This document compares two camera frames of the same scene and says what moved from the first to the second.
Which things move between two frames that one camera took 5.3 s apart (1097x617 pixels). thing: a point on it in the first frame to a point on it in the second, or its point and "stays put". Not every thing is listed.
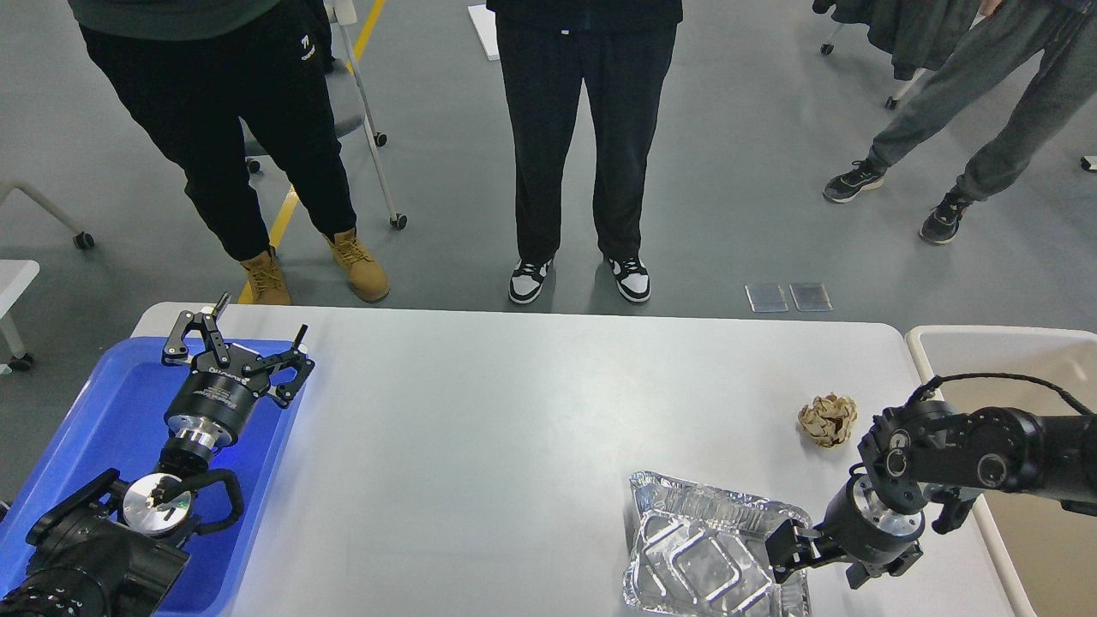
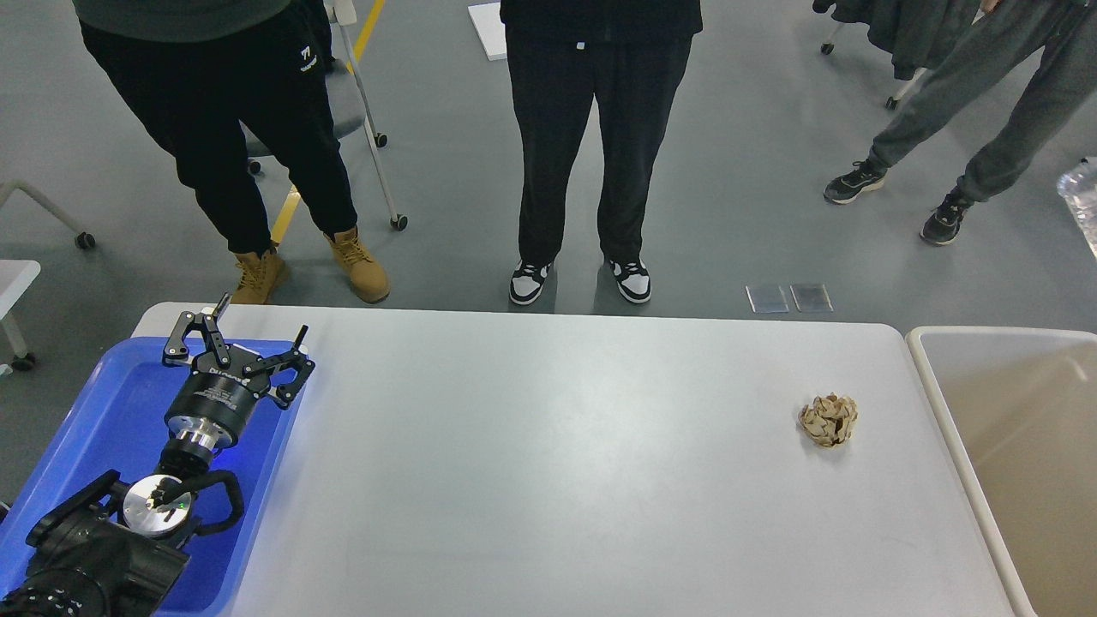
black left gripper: x=212 y=405 stays put
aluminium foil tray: x=698 y=552 to x=1078 y=186
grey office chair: x=348 y=98 stays put
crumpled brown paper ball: x=828 y=419 stays put
